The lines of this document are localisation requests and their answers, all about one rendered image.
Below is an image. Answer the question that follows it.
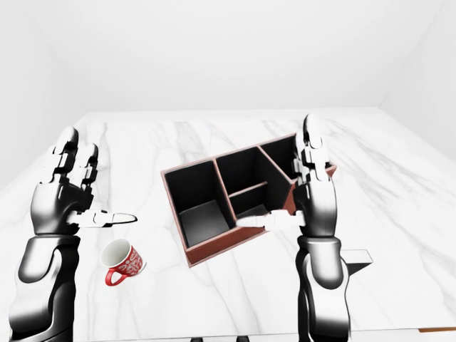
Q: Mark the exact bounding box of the red-brown desk caddy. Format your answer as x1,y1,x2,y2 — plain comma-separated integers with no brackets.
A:
160,132,338,268

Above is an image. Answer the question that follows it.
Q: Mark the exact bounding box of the red white patterned mug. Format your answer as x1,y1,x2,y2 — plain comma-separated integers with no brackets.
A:
99,238,147,287

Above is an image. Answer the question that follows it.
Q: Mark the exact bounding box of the white flat book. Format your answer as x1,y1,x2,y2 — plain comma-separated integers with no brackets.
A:
340,249,375,277

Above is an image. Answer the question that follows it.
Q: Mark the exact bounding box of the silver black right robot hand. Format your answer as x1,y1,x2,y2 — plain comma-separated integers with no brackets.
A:
236,113,338,239

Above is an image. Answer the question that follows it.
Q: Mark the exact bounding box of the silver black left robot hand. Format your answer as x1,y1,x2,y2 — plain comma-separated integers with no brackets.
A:
30,126,139,238

